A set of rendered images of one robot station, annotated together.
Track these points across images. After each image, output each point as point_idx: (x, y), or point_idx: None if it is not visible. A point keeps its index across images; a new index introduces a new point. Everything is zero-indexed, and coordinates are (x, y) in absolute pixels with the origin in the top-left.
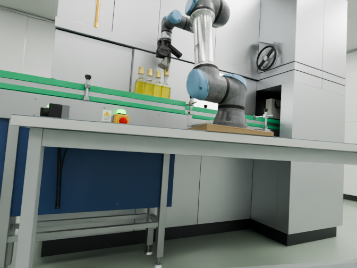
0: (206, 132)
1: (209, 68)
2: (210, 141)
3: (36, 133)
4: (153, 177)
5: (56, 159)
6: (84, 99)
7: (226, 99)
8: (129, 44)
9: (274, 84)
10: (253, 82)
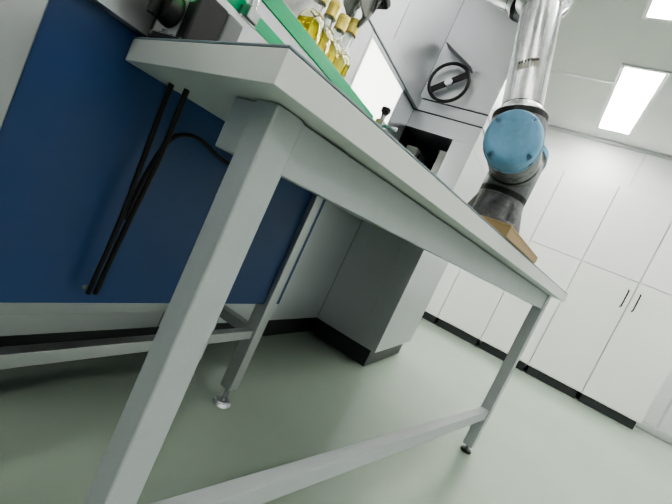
0: (503, 239)
1: (545, 124)
2: (481, 249)
3: (287, 131)
4: (278, 247)
5: (120, 156)
6: (249, 15)
7: (520, 184)
8: None
9: (442, 132)
10: (409, 109)
